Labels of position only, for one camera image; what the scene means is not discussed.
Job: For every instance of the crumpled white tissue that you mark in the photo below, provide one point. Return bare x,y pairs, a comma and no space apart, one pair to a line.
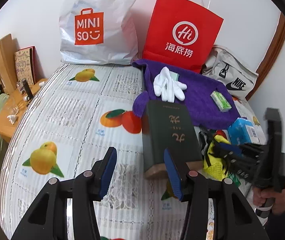
12,118

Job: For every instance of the wooden nightstand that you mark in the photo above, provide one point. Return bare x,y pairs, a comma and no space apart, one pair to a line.
5,122

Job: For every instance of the illustrated notebook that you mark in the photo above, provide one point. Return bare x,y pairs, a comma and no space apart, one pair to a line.
23,65

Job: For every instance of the green tissue packet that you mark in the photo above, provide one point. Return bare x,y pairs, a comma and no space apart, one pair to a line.
221,101

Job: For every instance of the blue tissue box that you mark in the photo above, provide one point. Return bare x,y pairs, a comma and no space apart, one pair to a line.
240,130

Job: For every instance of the white cotton glove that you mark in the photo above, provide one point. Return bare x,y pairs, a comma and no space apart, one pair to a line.
176,90
163,78

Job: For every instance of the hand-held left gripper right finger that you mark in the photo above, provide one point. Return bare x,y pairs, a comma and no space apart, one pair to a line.
172,172

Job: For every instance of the dark green book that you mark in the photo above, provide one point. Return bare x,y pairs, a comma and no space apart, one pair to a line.
167,130

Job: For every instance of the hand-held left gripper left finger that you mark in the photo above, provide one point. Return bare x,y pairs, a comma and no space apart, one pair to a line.
108,170

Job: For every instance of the yellow black mesh cloth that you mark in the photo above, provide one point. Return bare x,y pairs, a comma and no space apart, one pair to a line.
213,165

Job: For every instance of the grey waist bag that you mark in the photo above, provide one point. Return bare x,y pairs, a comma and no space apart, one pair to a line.
222,62

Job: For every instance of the red book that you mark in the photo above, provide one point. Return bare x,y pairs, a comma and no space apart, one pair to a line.
34,62

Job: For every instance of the white plastic shopping bag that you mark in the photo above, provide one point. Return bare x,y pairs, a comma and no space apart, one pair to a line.
107,17

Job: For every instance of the wooden door frame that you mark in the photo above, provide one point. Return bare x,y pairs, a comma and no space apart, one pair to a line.
277,45

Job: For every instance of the lemon print white cloth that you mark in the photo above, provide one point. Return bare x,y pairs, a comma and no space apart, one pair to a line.
212,230

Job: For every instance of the black bottle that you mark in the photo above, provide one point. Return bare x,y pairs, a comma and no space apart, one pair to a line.
27,88

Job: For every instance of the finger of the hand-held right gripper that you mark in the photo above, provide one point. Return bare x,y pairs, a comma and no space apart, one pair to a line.
247,150
242,168

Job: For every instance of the person's right hand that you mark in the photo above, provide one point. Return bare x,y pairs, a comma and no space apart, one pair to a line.
283,201

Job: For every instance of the red paper bag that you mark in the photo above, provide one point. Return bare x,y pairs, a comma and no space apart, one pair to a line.
182,17

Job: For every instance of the purple towel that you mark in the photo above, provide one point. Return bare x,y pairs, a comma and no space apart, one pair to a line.
200,90

